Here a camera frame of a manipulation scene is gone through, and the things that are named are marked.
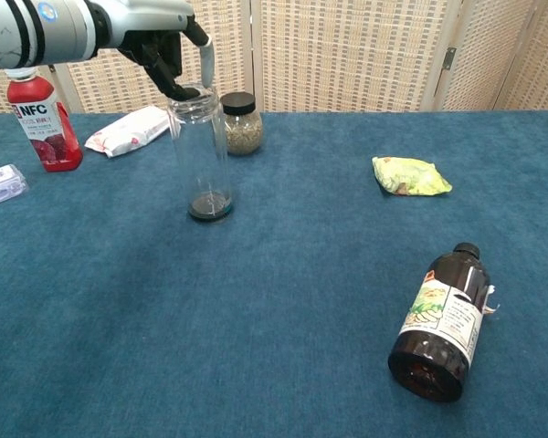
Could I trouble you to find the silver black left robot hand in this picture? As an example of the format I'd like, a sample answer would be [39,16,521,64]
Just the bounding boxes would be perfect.
[90,0,216,101]

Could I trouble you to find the white pink snack packet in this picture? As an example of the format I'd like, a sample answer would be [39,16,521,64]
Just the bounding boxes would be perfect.
[84,105,171,159]

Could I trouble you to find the red NFC juice bottle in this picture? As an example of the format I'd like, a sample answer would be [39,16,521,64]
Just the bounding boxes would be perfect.
[6,68,84,173]

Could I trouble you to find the clear glass bottle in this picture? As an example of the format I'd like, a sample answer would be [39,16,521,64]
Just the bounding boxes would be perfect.
[166,84,236,224]

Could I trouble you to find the glass jar black lid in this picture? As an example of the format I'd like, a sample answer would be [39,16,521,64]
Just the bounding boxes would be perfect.
[219,91,264,157]

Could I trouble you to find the woven folding screen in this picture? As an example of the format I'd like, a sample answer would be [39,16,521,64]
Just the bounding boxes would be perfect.
[0,0,548,116]

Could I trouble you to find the clear plastic purple box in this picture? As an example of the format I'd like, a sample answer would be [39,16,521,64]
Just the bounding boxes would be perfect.
[0,163,30,210]

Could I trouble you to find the yellow green snack packet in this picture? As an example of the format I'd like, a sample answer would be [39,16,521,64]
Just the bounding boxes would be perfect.
[372,155,453,196]

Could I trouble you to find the brown glass bottle with label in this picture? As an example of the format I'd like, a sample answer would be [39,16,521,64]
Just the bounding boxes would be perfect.
[387,242,501,403]

